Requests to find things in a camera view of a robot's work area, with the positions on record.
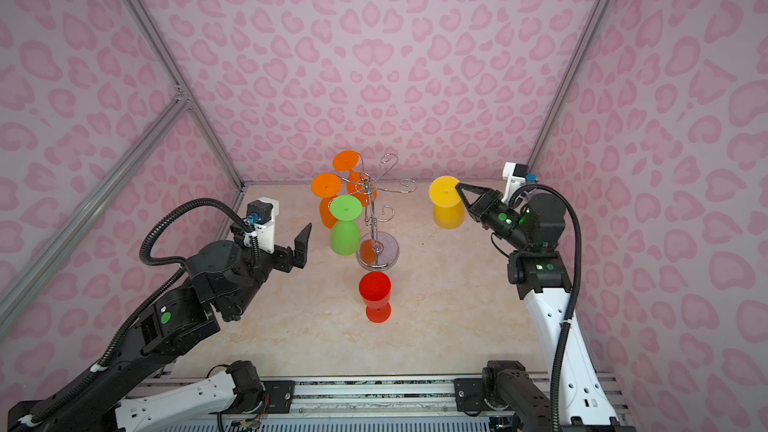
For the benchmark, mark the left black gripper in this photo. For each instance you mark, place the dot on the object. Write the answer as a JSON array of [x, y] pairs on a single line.
[[284, 254]]

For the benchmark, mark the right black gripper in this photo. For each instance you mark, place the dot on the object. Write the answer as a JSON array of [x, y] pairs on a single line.
[[485, 207]]

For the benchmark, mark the yellow plastic wine glass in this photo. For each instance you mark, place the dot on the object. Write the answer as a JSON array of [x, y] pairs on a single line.
[[448, 209]]

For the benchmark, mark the green plastic wine glass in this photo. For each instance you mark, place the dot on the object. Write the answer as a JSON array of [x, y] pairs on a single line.
[[345, 233]]

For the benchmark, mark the red plastic wine glass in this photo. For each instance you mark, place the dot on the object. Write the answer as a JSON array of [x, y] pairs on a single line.
[[375, 291]]

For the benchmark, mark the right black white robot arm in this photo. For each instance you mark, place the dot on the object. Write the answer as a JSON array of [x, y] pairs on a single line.
[[545, 266]]

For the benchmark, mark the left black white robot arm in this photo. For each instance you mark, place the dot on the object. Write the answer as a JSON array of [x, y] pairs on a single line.
[[216, 284]]

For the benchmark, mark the front orange plastic wine glass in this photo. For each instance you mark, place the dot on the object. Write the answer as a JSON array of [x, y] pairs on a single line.
[[326, 186]]

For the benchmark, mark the orange plastic wine glass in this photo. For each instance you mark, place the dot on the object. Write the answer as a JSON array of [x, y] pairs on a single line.
[[345, 162], [326, 186]]

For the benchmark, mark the chrome wine glass rack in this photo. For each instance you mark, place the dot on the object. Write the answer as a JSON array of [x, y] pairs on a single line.
[[378, 250]]

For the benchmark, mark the rear orange plastic wine glass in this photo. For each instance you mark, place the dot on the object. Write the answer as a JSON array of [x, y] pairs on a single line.
[[345, 162]]

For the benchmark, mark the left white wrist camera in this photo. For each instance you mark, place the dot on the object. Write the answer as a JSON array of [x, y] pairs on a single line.
[[261, 215]]

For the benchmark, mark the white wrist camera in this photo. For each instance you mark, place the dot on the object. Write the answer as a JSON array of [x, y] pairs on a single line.
[[515, 176], [261, 215]]

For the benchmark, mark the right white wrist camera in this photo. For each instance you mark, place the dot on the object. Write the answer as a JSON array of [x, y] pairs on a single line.
[[515, 176]]

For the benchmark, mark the right aluminium frame post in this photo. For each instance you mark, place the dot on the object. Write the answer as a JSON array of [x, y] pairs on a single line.
[[593, 23]]

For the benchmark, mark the aluminium frame post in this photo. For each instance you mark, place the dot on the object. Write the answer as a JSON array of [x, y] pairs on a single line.
[[593, 23], [169, 64]]

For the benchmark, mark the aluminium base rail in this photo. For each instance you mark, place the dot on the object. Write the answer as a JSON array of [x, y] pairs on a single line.
[[365, 396]]

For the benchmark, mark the diagonal aluminium frame bar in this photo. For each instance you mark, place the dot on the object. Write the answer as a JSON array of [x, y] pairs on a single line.
[[38, 272]]

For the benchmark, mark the left aluminium frame post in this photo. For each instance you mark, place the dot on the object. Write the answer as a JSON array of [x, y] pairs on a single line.
[[169, 64]]

